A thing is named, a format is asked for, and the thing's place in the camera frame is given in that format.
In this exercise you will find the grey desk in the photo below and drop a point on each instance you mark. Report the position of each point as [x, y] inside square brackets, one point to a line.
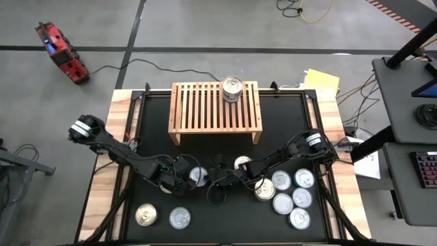
[406, 191]
[399, 102]

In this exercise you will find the red black tool case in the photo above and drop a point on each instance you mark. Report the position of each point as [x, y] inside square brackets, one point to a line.
[63, 53]

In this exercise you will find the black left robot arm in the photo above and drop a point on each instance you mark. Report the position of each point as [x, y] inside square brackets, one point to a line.
[112, 152]

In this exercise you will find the gold lid pink blue can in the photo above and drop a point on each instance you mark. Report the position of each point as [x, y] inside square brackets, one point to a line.
[232, 85]
[264, 189]
[232, 99]
[241, 160]

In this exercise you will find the yellow paper folder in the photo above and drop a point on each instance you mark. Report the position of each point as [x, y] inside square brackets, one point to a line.
[322, 82]

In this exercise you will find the white paper sheet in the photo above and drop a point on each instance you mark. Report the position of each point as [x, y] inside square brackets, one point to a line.
[368, 165]

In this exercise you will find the blue label tuna can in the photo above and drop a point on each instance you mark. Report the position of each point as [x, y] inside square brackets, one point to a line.
[281, 180]
[299, 218]

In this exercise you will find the teal label tuna can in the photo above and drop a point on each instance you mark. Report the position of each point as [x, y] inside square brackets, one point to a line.
[304, 178]

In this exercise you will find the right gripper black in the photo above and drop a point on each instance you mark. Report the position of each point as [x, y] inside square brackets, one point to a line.
[232, 174]

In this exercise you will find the black desk leg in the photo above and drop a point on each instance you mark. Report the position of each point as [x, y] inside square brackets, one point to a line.
[372, 147]

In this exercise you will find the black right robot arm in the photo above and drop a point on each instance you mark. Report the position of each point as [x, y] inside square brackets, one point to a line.
[273, 159]

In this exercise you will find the red label seafood can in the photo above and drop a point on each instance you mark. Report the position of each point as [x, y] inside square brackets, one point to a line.
[198, 176]

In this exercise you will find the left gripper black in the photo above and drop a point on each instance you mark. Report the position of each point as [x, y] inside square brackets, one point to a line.
[172, 174]

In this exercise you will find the wooden slatted shelf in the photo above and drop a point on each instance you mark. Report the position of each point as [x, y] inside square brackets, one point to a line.
[201, 109]

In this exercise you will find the black keyboard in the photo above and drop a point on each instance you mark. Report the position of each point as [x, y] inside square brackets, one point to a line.
[425, 169]

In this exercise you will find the grey metal stand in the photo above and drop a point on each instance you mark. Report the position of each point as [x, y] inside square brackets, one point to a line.
[20, 167]

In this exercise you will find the silver lid can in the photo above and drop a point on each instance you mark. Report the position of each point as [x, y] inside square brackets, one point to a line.
[302, 197]
[180, 217]

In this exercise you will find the monitor with blue screen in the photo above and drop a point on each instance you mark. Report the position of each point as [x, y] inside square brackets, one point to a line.
[426, 89]

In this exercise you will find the green label tuna can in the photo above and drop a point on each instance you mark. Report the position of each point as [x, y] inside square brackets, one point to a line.
[283, 203]

